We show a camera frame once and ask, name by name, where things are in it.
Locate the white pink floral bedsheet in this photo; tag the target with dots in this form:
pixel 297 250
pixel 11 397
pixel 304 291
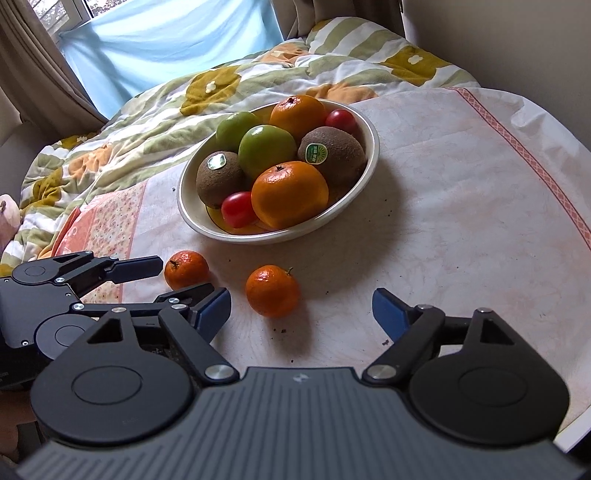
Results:
pixel 461 207

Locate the light blue hanging cloth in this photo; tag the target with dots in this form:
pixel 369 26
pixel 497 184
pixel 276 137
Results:
pixel 161 50

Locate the red cherry tomato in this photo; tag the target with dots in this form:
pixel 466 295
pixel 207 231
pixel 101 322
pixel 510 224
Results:
pixel 342 122
pixel 238 210

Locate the cream ceramic bowl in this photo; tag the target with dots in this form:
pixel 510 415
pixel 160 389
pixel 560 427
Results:
pixel 194 217

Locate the brown kiwi green label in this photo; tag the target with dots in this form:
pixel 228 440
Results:
pixel 339 157

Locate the large orange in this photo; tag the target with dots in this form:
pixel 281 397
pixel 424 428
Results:
pixel 291 196

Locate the green orange striped quilt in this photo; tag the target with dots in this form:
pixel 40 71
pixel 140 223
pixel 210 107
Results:
pixel 138 124

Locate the pink plush toy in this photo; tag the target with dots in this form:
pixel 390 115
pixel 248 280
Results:
pixel 8 221

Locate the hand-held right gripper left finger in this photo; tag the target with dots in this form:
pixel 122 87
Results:
pixel 213 314

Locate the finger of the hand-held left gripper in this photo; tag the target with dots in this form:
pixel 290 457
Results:
pixel 182 295
pixel 138 268

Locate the large green apple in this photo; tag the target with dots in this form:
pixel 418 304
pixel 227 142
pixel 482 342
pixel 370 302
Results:
pixel 268 150

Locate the medium orange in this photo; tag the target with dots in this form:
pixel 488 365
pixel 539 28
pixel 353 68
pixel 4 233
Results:
pixel 298 115

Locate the white window frame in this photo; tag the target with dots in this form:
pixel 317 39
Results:
pixel 74 14

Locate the beige curtain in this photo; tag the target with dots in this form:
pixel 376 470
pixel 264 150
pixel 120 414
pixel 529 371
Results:
pixel 27 69
pixel 341 14

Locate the small tangerine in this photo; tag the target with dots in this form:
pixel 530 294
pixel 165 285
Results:
pixel 187 270
pixel 272 291

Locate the small green apple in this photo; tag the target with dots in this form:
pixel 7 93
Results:
pixel 231 131

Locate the brown kiwi pale round label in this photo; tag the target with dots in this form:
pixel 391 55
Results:
pixel 219 182

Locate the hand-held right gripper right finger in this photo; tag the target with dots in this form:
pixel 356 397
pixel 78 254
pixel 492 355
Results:
pixel 390 316

